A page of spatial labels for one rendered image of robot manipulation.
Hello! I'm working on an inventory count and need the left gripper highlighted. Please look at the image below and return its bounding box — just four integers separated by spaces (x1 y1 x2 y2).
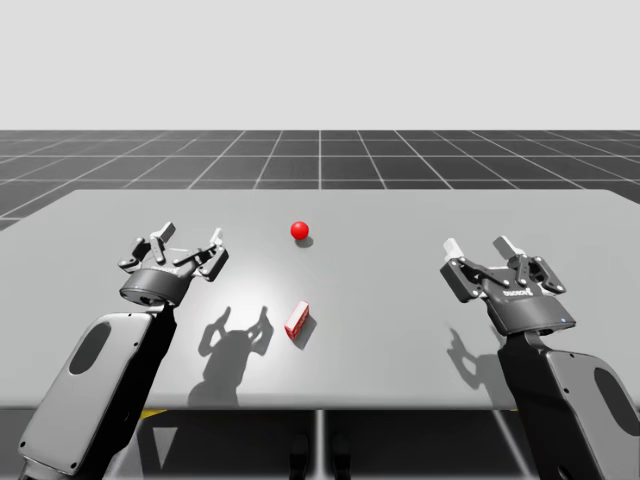
117 221 231 307

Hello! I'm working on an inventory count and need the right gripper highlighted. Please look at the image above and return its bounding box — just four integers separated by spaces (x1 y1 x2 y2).
439 235 577 337

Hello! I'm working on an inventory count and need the red and white carton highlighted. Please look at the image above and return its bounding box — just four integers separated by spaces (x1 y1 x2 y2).
283 300 311 342

